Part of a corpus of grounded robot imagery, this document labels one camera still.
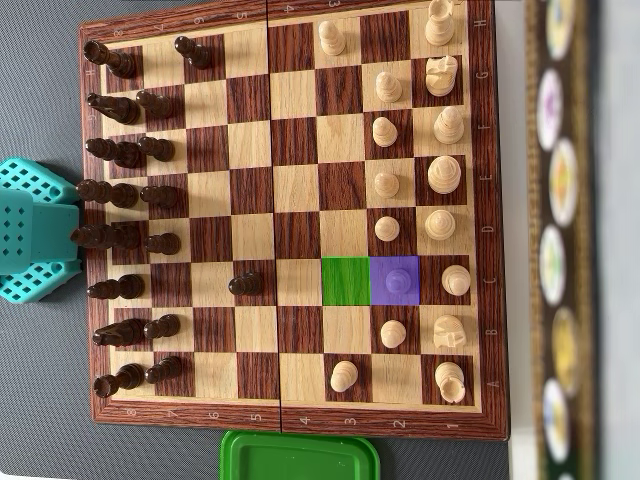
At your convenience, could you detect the dark wooden chess king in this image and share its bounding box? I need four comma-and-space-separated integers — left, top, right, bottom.
74, 178, 139, 210

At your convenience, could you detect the dark wooden chess knight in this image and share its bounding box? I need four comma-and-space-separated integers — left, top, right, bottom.
91, 317, 151, 347
86, 92, 142, 126

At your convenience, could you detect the light wooden chess king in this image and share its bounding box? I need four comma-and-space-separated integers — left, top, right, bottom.
427, 155, 462, 196

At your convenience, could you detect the dark wooden chess bishop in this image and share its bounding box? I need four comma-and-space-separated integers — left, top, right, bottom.
84, 137, 144, 169
87, 273, 146, 300

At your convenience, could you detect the dark gray textured mat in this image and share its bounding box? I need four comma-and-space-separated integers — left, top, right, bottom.
0, 0, 514, 480

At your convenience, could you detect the light wooden chess pawn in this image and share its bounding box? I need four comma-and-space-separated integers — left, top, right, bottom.
318, 20, 347, 57
374, 215, 400, 242
374, 71, 403, 105
380, 319, 407, 349
373, 171, 401, 199
329, 360, 360, 394
372, 116, 399, 148
383, 268, 409, 295

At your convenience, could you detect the dark wooden chess rook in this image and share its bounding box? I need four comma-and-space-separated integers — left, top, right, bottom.
83, 39, 137, 80
93, 363, 144, 400

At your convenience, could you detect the dark wooden chess pawn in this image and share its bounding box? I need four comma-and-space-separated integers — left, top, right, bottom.
143, 313, 182, 341
134, 89, 174, 120
227, 271, 265, 297
137, 135, 176, 162
173, 35, 213, 70
139, 185, 180, 209
144, 355, 184, 385
144, 232, 182, 255

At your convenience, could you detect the wooden folding chess board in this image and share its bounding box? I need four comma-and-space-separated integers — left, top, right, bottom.
78, 0, 511, 442

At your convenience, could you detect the dark patterned rug with ovals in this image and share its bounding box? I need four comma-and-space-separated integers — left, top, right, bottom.
522, 0, 604, 480

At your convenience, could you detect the light wooden chess bishop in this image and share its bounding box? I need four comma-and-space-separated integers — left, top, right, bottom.
432, 105, 466, 146
440, 264, 472, 296

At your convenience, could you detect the dark wooden chess queen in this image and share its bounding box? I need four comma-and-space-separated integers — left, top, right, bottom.
69, 223, 142, 251

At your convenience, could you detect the light wooden chess knight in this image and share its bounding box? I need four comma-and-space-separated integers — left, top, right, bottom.
432, 313, 467, 350
424, 54, 459, 98

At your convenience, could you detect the light wooden chess rook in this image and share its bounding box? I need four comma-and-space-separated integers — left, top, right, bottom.
433, 360, 467, 405
424, 0, 464, 47

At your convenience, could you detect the light wooden chess queen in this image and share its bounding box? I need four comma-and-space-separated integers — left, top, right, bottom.
424, 208, 456, 240

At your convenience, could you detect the green plastic tray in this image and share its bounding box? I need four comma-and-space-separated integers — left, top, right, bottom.
219, 428, 380, 480

